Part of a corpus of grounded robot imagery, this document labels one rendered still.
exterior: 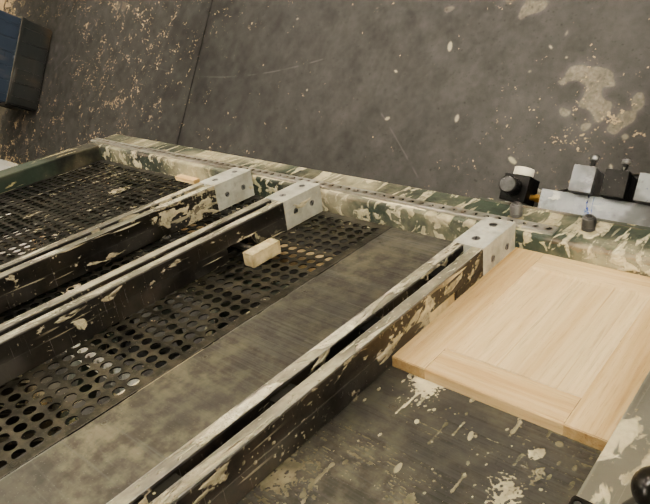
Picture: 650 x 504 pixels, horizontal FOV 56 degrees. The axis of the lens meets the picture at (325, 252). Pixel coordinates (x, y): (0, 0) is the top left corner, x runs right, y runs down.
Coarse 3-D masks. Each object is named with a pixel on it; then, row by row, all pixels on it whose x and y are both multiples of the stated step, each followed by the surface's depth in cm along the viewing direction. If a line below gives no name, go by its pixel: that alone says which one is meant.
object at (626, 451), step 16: (640, 400) 73; (624, 416) 71; (640, 416) 71; (624, 432) 69; (640, 432) 69; (608, 448) 67; (624, 448) 67; (640, 448) 67; (608, 464) 65; (624, 464) 65; (640, 464) 65; (592, 480) 64; (608, 480) 63; (624, 480) 63; (592, 496) 62; (608, 496) 62; (624, 496) 62
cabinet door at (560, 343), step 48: (480, 288) 104; (528, 288) 103; (576, 288) 101; (624, 288) 99; (432, 336) 93; (480, 336) 92; (528, 336) 91; (576, 336) 90; (624, 336) 88; (480, 384) 82; (528, 384) 81; (576, 384) 81; (624, 384) 79; (576, 432) 73
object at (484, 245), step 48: (480, 240) 108; (432, 288) 96; (336, 336) 87; (384, 336) 87; (288, 384) 79; (336, 384) 81; (240, 432) 71; (288, 432) 75; (144, 480) 66; (192, 480) 66; (240, 480) 70
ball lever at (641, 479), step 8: (640, 472) 50; (648, 472) 50; (632, 480) 50; (640, 480) 49; (648, 480) 49; (632, 488) 50; (640, 488) 49; (648, 488) 49; (632, 496) 52; (640, 496) 49; (648, 496) 49
